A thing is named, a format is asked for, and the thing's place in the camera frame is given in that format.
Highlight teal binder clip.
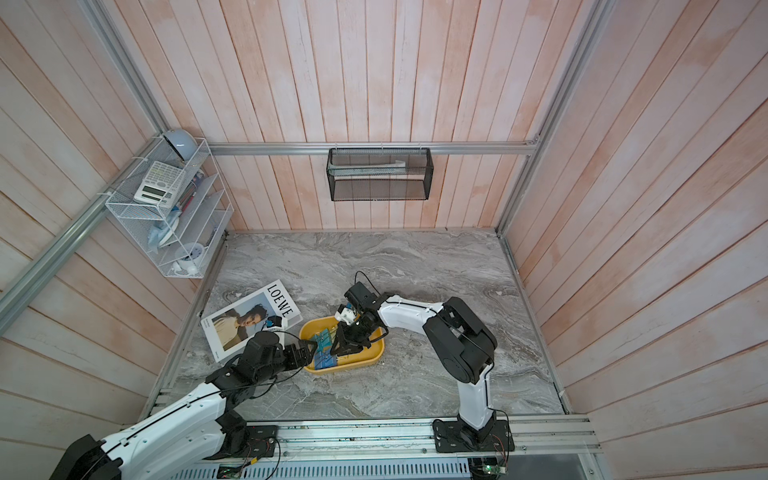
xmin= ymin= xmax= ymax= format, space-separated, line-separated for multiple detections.
xmin=317 ymin=327 xmax=336 ymax=351
xmin=312 ymin=330 xmax=330 ymax=354

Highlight blue binder clip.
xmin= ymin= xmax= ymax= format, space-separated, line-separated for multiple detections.
xmin=313 ymin=351 xmax=338 ymax=370

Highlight yellow plastic storage box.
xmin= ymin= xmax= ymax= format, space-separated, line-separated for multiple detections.
xmin=299 ymin=314 xmax=386 ymax=376

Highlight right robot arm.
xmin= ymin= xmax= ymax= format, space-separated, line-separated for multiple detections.
xmin=330 ymin=291 xmax=498 ymax=440

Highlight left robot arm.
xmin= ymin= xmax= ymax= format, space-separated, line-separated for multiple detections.
xmin=51 ymin=331 xmax=317 ymax=479

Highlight white LOEWE book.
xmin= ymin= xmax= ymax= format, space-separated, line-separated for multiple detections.
xmin=201 ymin=280 xmax=302 ymax=363

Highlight papers in mesh basket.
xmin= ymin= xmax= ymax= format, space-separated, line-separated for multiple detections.
xmin=327 ymin=160 xmax=407 ymax=177

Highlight white calculator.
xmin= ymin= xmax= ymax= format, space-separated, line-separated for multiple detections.
xmin=133 ymin=161 xmax=184 ymax=208

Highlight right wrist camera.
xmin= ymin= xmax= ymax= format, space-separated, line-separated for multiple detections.
xmin=334 ymin=281 xmax=377 ymax=325

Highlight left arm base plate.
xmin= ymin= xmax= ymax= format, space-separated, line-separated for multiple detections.
xmin=207 ymin=425 xmax=278 ymax=460

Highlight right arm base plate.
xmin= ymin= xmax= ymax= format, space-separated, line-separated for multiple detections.
xmin=432 ymin=417 xmax=515 ymax=453

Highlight black mesh wall basket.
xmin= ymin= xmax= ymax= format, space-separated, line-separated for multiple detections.
xmin=326 ymin=147 xmax=434 ymax=202

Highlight white wire wall shelf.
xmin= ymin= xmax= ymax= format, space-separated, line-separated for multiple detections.
xmin=106 ymin=136 xmax=234 ymax=279

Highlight aluminium mounting rail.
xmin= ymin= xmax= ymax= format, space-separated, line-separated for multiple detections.
xmin=247 ymin=414 xmax=602 ymax=461

